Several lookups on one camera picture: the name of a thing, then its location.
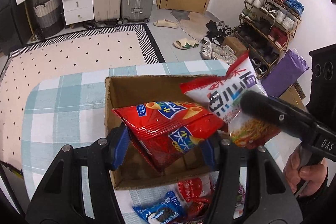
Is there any grey floor mat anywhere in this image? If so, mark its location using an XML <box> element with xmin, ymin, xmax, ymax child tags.
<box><xmin>171</xmin><ymin>9</ymin><xmax>190</xmax><ymax>20</ymax></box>

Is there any brown door mat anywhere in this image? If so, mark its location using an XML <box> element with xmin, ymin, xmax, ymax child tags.
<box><xmin>180</xmin><ymin>13</ymin><xmax>211</xmax><ymax>41</ymax></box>

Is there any blue cookie packet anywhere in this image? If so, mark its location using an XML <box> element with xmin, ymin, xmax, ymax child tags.
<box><xmin>133</xmin><ymin>190</ymin><xmax>187</xmax><ymax>224</ymax></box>

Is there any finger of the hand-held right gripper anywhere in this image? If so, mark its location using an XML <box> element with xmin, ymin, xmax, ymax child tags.
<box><xmin>240</xmin><ymin>90</ymin><xmax>317</xmax><ymax>136</ymax></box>

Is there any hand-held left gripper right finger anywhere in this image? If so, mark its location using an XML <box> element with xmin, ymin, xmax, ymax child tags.
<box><xmin>201</xmin><ymin>133</ymin><xmax>304</xmax><ymax>224</ymax></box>

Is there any pile of sneakers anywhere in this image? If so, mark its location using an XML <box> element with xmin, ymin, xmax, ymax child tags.
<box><xmin>200</xmin><ymin>20</ymin><xmax>239</xmax><ymax>65</ymax></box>

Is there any red foil packet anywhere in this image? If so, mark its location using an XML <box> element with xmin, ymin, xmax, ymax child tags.
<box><xmin>185</xmin><ymin>196</ymin><xmax>211</xmax><ymax>224</ymax></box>

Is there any small red white packet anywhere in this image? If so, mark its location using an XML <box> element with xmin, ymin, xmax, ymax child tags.
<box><xmin>177</xmin><ymin>174</ymin><xmax>215</xmax><ymax>203</ymax></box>

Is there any cream dotted rug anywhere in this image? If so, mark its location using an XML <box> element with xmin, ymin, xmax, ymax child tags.
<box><xmin>0</xmin><ymin>23</ymin><xmax>166</xmax><ymax>163</ymax></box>

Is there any white red noodle packet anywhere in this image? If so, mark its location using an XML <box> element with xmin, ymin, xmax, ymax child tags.
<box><xmin>180</xmin><ymin>50</ymin><xmax>281</xmax><ymax>150</ymax></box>

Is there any purple bag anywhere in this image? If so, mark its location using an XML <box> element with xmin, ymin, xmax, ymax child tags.
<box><xmin>261</xmin><ymin>49</ymin><xmax>308</xmax><ymax>98</ymax></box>

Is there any person's right hand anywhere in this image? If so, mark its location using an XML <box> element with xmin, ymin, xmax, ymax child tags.
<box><xmin>285</xmin><ymin>147</ymin><xmax>328</xmax><ymax>197</ymax></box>

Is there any person's right forearm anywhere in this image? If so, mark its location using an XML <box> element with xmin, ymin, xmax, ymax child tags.
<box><xmin>295</xmin><ymin>174</ymin><xmax>336</xmax><ymax>224</ymax></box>

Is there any red corn chip bag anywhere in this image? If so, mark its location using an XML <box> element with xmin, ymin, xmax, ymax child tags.
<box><xmin>112</xmin><ymin>101</ymin><xmax>229</xmax><ymax>172</ymax></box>

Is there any colourful snack packet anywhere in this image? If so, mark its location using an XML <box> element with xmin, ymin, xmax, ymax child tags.
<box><xmin>234</xmin><ymin>183</ymin><xmax>246</xmax><ymax>214</ymax></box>

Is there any checked teal white tablecloth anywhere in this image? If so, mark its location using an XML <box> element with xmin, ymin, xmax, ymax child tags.
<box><xmin>25</xmin><ymin>59</ymin><xmax>311</xmax><ymax>224</ymax></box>

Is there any brown cardboard box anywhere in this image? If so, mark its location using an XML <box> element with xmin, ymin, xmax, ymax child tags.
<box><xmin>104</xmin><ymin>74</ymin><xmax>232</xmax><ymax>191</ymax></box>

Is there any beige slipper with green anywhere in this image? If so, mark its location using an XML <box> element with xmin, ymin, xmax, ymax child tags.
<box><xmin>173</xmin><ymin>39</ymin><xmax>199</xmax><ymax>50</ymax></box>

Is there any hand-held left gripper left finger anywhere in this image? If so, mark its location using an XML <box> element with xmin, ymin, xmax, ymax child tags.
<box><xmin>25</xmin><ymin>125</ymin><xmax>132</xmax><ymax>224</ymax></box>

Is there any wooden shoe rack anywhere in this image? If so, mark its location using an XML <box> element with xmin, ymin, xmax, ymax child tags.
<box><xmin>233</xmin><ymin>0</ymin><xmax>302</xmax><ymax>76</ymax></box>

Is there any woven laundry basket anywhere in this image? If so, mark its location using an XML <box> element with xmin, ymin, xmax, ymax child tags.
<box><xmin>33</xmin><ymin>0</ymin><xmax>64</xmax><ymax>37</ymax></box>

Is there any shoe rack with shoes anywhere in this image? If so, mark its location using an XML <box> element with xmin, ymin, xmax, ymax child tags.
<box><xmin>235</xmin><ymin>0</ymin><xmax>304</xmax><ymax>75</ymax></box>

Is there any small cardboard box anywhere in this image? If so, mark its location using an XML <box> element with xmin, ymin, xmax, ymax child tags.
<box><xmin>223</xmin><ymin>35</ymin><xmax>248</xmax><ymax>57</ymax></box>

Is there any flat brown carton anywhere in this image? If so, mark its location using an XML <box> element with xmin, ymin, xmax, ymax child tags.
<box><xmin>279</xmin><ymin>81</ymin><xmax>307</xmax><ymax>109</ymax></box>

